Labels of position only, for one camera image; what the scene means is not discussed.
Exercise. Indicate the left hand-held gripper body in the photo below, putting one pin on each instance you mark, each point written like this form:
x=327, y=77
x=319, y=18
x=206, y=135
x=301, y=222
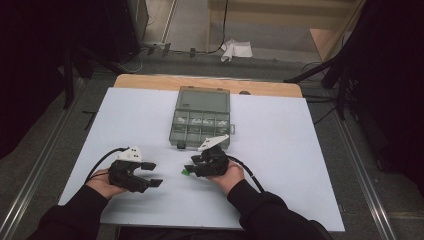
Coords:
x=125, y=175

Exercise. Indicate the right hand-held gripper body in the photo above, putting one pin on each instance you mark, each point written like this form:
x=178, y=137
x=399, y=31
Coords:
x=213, y=163

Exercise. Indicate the small green block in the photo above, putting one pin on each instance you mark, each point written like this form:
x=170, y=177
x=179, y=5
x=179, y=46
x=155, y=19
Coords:
x=183, y=173

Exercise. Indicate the grey transparent organizer box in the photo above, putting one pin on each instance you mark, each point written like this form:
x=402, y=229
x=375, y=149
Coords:
x=200, y=116

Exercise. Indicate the person's right hand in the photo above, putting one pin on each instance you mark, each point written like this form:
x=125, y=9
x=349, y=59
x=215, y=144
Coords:
x=230, y=178

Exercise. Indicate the person's left hand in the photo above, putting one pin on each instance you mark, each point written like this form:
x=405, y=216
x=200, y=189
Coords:
x=101, y=185

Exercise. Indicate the white board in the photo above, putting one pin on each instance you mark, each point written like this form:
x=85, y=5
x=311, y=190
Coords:
x=273, y=150

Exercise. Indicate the wooden table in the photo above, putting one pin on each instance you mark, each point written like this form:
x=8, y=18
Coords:
x=150, y=82

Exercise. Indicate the white crumpled cloth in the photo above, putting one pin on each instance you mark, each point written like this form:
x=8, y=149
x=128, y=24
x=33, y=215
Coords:
x=235, y=49

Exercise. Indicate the black stand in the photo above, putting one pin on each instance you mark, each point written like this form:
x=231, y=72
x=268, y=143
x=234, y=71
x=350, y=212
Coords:
x=316, y=68

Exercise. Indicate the dark cabinet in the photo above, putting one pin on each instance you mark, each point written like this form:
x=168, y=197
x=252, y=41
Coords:
x=123, y=26

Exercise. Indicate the light wooden panel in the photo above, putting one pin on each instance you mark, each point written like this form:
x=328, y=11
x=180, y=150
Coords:
x=321, y=41

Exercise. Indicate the metal floor rail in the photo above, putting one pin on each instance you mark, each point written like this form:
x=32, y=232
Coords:
x=30, y=186
x=366, y=180

